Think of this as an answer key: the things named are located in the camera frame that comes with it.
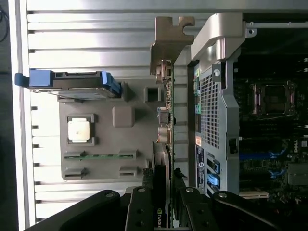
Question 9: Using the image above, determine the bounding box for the expansion card with metal bracket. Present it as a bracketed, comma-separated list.
[249, 81, 296, 120]

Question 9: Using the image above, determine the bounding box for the black open PC case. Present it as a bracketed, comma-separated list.
[173, 12, 308, 231]

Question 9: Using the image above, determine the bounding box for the silver CPU chip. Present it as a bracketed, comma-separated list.
[67, 120, 90, 141]

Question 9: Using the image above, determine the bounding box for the grey chipset heatsink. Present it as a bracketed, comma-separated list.
[287, 163, 308, 186]

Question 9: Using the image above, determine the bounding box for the grey parts rack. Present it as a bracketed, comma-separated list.
[56, 80, 169, 191]

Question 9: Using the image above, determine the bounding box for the green RAM stick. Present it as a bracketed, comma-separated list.
[64, 154, 136, 160]

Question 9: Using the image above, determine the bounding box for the green motherboard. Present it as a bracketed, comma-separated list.
[234, 72, 308, 217]

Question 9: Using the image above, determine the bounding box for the hard disk with blue carrier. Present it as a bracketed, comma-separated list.
[14, 69, 124, 100]

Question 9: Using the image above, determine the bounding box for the blue expansion slot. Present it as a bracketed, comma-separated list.
[239, 149, 287, 161]

